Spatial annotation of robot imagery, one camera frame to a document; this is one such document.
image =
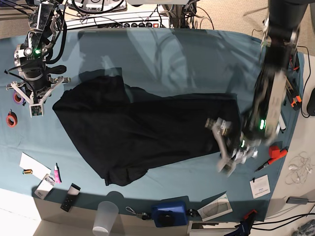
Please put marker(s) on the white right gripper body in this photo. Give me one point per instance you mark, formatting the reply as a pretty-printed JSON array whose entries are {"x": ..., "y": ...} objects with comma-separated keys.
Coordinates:
[{"x": 36, "y": 99}]

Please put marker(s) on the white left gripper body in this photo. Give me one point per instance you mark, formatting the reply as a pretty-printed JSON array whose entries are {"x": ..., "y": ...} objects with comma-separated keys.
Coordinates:
[{"x": 230, "y": 154}]

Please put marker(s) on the black printed t-shirt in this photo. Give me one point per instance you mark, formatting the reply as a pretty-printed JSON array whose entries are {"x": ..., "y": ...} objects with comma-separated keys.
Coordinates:
[{"x": 123, "y": 131}]

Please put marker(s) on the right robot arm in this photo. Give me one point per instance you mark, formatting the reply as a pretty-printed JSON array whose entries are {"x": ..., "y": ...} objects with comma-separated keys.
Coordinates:
[{"x": 35, "y": 59}]

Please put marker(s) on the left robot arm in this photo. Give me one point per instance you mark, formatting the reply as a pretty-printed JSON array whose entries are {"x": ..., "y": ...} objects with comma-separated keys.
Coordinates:
[{"x": 261, "y": 123}]

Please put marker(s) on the purple tape roll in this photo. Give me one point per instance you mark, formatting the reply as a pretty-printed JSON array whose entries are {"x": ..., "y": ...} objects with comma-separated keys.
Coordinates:
[{"x": 18, "y": 99}]

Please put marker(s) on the orange tape roll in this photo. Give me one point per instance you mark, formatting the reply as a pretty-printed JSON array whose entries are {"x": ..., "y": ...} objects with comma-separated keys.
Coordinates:
[{"x": 11, "y": 119}]

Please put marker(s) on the white printed card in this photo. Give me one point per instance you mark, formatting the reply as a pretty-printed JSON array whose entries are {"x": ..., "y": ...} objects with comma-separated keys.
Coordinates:
[{"x": 260, "y": 186}]

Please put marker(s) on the orange plastic block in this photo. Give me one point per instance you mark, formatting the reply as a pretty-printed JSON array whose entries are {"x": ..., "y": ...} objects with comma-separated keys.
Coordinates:
[{"x": 277, "y": 151}]

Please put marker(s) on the white paper sheet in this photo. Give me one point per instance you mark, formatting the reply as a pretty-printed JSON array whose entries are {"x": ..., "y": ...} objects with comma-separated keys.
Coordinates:
[{"x": 38, "y": 169}]

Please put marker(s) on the white black marker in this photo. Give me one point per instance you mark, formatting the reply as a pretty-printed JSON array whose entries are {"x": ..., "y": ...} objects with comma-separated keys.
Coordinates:
[{"x": 282, "y": 123}]

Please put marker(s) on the small brass battery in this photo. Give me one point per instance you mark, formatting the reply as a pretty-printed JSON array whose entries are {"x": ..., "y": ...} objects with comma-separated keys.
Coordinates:
[{"x": 27, "y": 171}]

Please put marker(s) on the pink glue tube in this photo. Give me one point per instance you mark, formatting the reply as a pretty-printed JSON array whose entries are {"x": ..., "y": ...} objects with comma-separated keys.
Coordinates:
[{"x": 57, "y": 174}]

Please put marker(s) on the white packaged card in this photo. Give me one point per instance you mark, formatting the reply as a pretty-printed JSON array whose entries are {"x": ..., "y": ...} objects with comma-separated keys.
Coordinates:
[{"x": 45, "y": 186}]

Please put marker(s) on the blue box device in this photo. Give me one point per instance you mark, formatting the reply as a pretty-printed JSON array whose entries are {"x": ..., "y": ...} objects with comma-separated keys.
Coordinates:
[{"x": 169, "y": 214}]

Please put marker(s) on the orange black utility knife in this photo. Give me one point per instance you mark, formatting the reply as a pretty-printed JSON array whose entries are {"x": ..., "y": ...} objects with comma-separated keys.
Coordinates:
[{"x": 293, "y": 95}]

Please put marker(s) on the black white remote control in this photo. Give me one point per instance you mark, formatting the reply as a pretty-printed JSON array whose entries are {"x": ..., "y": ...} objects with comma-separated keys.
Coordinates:
[{"x": 70, "y": 198}]

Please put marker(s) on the metal carabiner clip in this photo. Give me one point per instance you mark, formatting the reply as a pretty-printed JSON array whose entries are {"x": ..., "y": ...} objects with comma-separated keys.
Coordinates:
[{"x": 140, "y": 215}]

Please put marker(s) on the red black tool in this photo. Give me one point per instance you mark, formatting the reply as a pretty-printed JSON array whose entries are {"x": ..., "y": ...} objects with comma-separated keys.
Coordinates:
[{"x": 294, "y": 61}]

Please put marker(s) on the clear plastic cup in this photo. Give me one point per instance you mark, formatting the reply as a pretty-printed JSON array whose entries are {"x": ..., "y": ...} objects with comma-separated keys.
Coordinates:
[{"x": 105, "y": 217}]

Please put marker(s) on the white power strip red light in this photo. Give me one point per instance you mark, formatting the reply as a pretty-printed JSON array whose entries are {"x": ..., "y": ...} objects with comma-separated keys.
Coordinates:
[{"x": 121, "y": 20}]

